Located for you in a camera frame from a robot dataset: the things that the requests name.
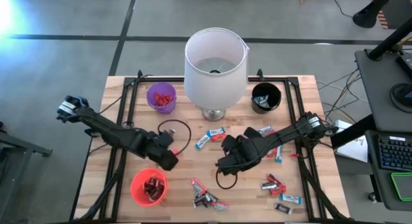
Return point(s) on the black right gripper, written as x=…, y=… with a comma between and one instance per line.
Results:
x=244, y=150

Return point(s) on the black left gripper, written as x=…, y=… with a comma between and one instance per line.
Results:
x=157, y=153

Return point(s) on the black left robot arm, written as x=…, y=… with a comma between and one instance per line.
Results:
x=106, y=130

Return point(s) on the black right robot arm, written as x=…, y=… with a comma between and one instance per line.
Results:
x=283, y=135

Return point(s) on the silver brown candy wrapper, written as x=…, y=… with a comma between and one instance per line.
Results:
x=267, y=185

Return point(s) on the orange plastic bucket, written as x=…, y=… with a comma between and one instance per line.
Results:
x=138, y=188

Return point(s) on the purple plastic bucket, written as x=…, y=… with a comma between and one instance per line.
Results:
x=149, y=98

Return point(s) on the black plastic bucket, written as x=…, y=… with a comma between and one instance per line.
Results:
x=273, y=89

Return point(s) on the white-shade silver table lamp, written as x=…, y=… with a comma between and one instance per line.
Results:
x=210, y=85

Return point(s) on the black desk leg bar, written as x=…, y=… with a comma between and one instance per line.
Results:
x=351, y=132

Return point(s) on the white paper sheet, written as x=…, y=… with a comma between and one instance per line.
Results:
x=354, y=150

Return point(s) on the grey keyboard desk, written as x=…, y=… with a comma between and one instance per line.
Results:
x=380, y=185

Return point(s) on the grey operator desk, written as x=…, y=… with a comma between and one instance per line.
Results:
x=376, y=89

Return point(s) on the black computer keyboard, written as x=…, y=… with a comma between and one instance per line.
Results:
x=394, y=153

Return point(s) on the black round monitor base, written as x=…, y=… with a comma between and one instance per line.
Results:
x=396, y=98

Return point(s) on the green-edged black tablet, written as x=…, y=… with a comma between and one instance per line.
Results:
x=404, y=185

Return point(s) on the black stand leg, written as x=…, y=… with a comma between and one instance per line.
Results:
x=367, y=16

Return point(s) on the black monitor pole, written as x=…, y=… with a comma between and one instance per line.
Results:
x=389, y=40

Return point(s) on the black hazard-striped floor mat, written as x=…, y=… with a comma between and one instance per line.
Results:
x=383, y=21

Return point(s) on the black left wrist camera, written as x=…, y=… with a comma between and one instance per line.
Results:
x=164, y=138

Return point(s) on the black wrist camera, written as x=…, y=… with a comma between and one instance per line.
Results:
x=164, y=138
x=231, y=168

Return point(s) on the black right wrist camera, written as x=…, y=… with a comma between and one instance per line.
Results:
x=231, y=168

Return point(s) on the red frame tag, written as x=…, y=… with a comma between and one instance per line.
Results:
x=294, y=155

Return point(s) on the black frame hook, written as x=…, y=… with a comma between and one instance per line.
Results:
x=259, y=74
x=139, y=74

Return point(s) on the grey metal cart frame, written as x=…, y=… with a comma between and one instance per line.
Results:
x=19, y=143

